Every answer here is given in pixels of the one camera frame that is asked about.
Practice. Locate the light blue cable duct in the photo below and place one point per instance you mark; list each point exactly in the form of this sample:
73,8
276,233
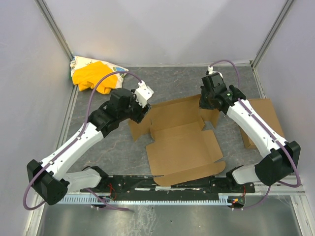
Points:
154,198

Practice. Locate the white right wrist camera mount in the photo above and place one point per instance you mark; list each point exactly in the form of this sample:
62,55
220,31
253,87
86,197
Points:
210,71

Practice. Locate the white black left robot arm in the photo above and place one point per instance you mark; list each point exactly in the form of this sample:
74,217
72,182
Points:
50,178

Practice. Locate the flat folded cardboard box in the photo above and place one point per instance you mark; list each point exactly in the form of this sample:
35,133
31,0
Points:
266,111

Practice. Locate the right aluminium frame post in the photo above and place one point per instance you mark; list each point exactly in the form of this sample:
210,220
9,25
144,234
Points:
288,4

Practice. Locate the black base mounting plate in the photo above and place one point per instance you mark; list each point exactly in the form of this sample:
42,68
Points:
119,184

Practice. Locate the left aluminium frame post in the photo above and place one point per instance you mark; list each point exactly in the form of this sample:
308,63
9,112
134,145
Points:
45,11

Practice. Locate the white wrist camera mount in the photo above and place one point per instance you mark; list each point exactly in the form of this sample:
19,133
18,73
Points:
210,71
143,94

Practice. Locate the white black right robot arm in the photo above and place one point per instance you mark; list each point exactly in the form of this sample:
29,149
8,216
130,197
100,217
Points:
279,157

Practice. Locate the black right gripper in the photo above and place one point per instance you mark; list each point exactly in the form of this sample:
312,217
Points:
205,100

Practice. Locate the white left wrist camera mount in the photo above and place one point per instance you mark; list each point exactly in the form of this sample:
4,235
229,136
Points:
143,94

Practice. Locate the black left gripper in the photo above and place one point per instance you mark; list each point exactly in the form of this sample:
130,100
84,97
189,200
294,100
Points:
141,113

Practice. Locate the yellow cloth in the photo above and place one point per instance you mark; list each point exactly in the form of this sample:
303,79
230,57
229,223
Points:
88,76

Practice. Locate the brown cardboard box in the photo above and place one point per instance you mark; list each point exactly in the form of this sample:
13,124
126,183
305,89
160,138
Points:
182,149

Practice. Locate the aluminium frame post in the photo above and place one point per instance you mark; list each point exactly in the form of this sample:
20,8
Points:
45,11
288,4

